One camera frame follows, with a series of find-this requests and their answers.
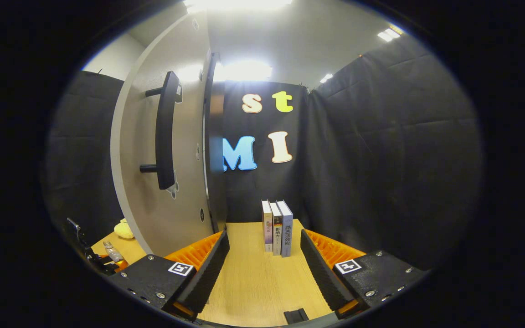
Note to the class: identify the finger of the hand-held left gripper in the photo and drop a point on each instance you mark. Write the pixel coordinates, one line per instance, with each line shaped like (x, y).
(107, 268)

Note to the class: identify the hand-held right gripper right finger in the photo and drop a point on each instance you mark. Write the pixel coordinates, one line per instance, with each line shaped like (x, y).
(319, 273)

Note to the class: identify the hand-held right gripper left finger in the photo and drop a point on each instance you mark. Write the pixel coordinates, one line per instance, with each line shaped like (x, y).
(210, 273)

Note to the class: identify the clear plastic bottle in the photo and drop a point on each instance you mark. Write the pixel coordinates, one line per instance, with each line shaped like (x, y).
(113, 251)

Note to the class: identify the white cabinet door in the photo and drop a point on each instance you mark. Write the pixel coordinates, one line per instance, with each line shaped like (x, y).
(185, 205)

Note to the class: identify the dark grey cabinet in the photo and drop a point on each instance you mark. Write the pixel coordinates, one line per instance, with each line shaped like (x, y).
(214, 191)

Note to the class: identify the cream plush toy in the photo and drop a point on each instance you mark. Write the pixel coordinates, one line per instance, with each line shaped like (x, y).
(124, 230)

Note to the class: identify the book with blue-grey cover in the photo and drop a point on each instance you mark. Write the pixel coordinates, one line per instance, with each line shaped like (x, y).
(287, 232)

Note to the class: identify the black backdrop cloth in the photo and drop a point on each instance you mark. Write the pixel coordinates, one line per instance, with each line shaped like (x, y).
(381, 159)

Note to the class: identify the ceiling light panel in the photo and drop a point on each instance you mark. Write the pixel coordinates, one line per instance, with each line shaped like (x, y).
(244, 72)
(389, 34)
(326, 78)

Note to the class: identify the large twin ceiling light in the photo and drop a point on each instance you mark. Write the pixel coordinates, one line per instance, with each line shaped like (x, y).
(237, 4)

